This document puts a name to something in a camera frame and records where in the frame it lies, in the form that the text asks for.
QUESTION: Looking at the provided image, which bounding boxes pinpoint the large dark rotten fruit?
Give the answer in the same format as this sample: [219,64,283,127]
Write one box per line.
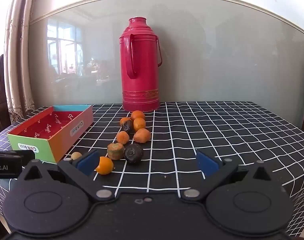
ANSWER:
[124,144,144,164]

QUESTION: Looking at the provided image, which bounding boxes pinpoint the small dark rotten fruit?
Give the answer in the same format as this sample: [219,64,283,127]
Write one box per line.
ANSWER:
[121,120,135,133]

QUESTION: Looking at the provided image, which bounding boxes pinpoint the beige lace curtain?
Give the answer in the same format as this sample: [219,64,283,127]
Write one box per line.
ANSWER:
[3,0,44,125]

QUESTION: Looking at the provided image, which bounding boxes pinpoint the black white grid tablecloth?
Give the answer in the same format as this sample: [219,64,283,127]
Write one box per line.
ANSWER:
[0,101,304,240]

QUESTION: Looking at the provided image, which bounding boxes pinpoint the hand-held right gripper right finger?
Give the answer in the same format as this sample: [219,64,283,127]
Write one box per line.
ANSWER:
[181,149,280,202]

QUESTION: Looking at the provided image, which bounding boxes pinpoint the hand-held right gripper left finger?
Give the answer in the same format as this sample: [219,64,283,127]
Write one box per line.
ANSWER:
[17,149,116,203]

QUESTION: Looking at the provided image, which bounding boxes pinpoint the red metal thermos flask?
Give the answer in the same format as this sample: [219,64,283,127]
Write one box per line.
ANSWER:
[119,17,163,112]

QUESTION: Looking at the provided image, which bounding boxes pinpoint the greenish mouldy tangerine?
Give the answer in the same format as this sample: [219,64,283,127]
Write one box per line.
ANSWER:
[107,143,125,160]

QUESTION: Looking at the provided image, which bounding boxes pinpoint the colourful cardboard box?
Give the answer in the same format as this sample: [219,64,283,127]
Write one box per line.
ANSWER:
[7,104,94,164]

